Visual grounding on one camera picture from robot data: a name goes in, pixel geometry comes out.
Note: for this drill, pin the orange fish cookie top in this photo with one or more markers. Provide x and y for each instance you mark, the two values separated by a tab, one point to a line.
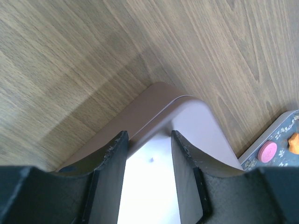
294	143

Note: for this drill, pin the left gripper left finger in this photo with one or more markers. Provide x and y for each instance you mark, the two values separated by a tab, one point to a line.
85	192

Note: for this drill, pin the floral patterned metal tray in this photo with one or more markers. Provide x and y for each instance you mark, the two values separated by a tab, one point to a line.
279	132

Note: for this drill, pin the pink round cookie left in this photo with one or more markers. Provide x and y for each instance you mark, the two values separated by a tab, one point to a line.
267	151

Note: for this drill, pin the brown translucent box lid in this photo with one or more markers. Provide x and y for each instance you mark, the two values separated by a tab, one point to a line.
159	187

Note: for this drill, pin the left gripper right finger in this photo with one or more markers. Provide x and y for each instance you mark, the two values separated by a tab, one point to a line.
212	192

